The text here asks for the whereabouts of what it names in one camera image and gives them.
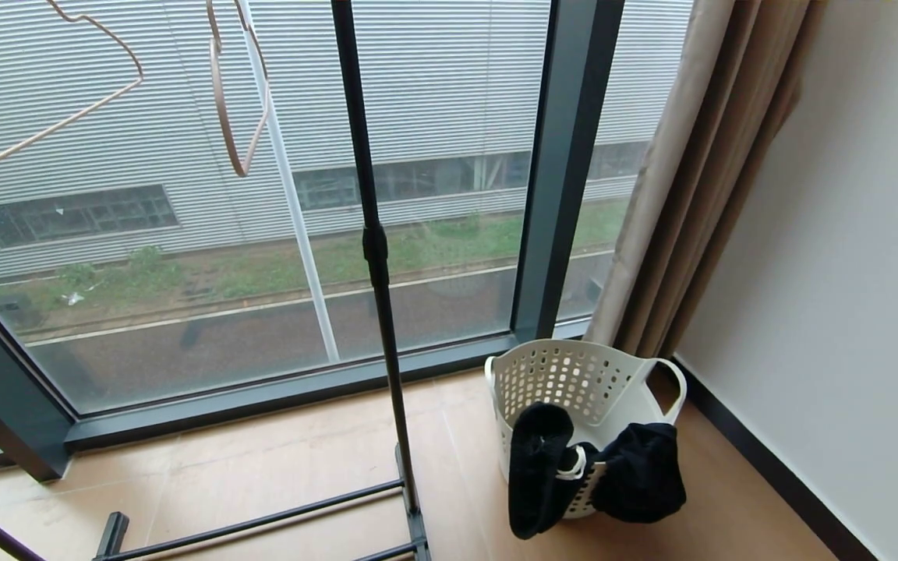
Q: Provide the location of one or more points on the black garment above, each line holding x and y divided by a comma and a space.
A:
644, 475

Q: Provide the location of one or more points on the black shorts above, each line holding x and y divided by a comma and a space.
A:
535, 483

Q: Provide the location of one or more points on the window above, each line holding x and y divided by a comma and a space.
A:
566, 156

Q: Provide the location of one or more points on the beige curtain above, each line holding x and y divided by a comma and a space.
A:
698, 195

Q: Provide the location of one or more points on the pink clothes hanger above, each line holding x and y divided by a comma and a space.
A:
44, 132
220, 117

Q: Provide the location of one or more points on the white laundry basket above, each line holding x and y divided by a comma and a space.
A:
558, 382

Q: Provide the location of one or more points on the black clothes rack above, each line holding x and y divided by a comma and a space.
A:
375, 249

